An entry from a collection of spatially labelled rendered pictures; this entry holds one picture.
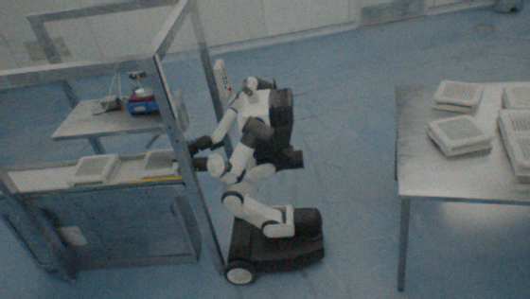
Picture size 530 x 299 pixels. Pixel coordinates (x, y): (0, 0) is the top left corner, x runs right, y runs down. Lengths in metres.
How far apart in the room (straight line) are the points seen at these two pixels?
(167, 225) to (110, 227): 0.39
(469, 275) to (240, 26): 4.39
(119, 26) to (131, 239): 3.84
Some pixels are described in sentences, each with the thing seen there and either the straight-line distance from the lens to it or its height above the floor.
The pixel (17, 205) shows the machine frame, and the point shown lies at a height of 0.79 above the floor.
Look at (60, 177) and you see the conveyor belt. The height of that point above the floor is 0.80.
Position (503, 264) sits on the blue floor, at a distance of 3.07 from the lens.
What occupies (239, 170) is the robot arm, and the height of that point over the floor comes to 1.02.
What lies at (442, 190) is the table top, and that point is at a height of 0.83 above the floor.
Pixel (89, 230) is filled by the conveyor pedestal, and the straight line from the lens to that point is 3.08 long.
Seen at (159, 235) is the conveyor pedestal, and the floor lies 0.32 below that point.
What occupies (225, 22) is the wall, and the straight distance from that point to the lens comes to 6.06.
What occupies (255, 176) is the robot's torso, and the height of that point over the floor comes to 0.76.
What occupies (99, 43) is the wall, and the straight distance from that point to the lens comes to 6.45.
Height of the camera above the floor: 2.31
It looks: 36 degrees down
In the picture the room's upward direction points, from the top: 11 degrees counter-clockwise
